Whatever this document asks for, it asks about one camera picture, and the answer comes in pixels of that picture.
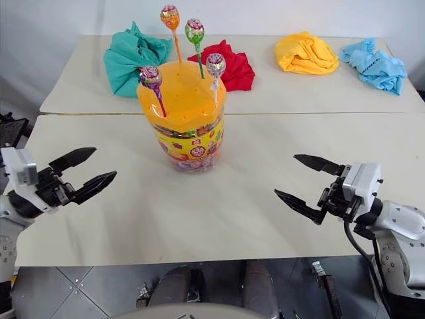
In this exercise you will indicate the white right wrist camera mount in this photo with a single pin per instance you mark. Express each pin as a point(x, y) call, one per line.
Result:
point(363, 182)

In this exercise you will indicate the silver wrapped white-stick lollipop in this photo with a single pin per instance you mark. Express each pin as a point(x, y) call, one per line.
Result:
point(216, 64)

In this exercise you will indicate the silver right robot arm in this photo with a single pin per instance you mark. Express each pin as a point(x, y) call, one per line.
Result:
point(403, 222)

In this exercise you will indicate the black equipment box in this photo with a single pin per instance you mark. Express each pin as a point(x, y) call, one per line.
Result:
point(11, 129)

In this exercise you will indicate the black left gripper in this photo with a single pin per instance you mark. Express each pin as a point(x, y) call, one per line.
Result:
point(51, 187)

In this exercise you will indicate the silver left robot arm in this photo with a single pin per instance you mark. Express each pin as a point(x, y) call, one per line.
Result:
point(8, 232)

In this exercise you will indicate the grey robot torso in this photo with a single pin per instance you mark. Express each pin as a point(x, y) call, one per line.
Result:
point(196, 311)

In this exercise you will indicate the teal green crumpled cloth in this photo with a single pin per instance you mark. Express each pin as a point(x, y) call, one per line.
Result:
point(127, 60)

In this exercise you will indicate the green wrapped lollipop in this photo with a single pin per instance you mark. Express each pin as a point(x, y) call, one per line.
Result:
point(194, 30)

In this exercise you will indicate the orange wrapped lollipop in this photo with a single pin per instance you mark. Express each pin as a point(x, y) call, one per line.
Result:
point(170, 16)

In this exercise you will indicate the purple wrapped lollipop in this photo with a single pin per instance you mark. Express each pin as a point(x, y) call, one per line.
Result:
point(150, 77)

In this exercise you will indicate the light blue crumpled cloth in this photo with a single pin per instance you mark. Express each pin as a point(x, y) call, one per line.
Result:
point(378, 69)

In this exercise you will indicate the yellow crumpled cloth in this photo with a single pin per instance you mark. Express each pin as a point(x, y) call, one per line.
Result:
point(305, 53)

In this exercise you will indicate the yellow-lidded lollipop jar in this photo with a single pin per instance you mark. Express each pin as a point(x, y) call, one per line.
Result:
point(184, 106)

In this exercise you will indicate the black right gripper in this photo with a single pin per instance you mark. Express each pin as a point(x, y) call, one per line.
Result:
point(335, 201)

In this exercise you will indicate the red crumpled cloth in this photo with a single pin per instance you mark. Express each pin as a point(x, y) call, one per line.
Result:
point(237, 68)

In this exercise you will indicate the dark rounded shape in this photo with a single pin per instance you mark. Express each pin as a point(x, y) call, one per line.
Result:
point(172, 285)

